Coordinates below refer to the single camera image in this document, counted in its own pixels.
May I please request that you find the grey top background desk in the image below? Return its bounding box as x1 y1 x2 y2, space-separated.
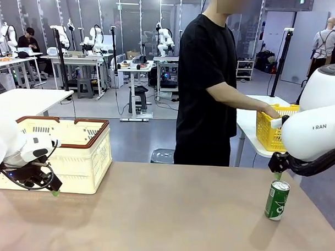
151 55 180 102

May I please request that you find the white empty table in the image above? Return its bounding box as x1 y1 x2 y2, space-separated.
0 87 75 120

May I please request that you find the person's right forearm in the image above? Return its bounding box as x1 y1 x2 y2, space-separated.
205 82 268 113

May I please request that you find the mannequin with grey apron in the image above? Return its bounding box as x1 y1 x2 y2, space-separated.
310 17 335 69

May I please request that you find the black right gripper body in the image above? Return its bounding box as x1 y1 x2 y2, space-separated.
267 151 290 175

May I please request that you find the green drink can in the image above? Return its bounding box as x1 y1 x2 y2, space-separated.
264 179 291 222

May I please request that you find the yellow plastic basket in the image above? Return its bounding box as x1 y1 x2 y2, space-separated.
255 103 301 153

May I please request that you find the person's right hand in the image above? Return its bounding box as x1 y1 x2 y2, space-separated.
262 104 282 120

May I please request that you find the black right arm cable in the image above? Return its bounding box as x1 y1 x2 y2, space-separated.
285 146 335 178

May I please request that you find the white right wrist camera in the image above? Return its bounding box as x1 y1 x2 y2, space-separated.
270 114 290 129

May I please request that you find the white background desk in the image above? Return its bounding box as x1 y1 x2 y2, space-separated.
114 59 155 123
0 54 40 89
38 50 114 101

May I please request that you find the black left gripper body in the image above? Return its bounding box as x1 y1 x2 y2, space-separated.
0 161 56 191

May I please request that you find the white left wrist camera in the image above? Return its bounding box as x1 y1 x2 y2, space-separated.
19 134 62 164

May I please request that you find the black stand with white top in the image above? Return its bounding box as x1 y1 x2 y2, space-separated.
269 28 295 99

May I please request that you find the background person in black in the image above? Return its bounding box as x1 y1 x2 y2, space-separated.
17 26 46 73

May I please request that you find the white side table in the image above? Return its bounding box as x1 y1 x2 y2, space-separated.
234 94 301 170

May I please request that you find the black stool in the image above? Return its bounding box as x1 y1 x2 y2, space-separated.
127 85 153 115

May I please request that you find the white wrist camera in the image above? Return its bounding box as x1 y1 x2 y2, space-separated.
19 134 62 164
270 114 290 129

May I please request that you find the white shoe rack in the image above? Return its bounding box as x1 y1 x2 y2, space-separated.
236 59 255 81

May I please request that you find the cream basket with brown rim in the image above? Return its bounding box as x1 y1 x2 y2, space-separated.
0 114 115 196

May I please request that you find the grey step stool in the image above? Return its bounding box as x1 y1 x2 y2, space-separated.
75 77 96 100

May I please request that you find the black tripod stand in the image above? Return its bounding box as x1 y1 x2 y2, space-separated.
48 26 73 92

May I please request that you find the person in black t-shirt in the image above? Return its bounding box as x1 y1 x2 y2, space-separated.
173 0 243 167

